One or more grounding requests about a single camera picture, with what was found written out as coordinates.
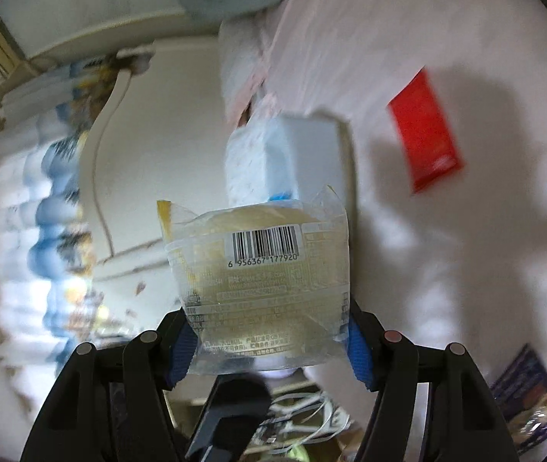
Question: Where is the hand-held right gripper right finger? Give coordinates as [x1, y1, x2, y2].
[347, 297, 520, 462]

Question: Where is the clear pastry packet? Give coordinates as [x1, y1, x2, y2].
[156, 186, 352, 377]

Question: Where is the dark blue snack packet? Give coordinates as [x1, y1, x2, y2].
[489, 344, 547, 454]

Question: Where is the white cable tangle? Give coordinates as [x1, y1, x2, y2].
[249, 387, 352, 448]

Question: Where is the white foam box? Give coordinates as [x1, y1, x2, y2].
[224, 110, 355, 210]

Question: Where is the stack of white tissue packs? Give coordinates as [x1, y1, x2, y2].
[0, 53, 125, 395]

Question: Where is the black blurred object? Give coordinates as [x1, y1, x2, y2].
[185, 373, 272, 462]

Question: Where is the red snack packet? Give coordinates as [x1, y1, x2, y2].
[387, 68, 465, 194]

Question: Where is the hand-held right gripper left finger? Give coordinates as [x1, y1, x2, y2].
[20, 309, 198, 462]

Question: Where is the pink pillow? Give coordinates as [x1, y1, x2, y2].
[218, 13, 281, 123]

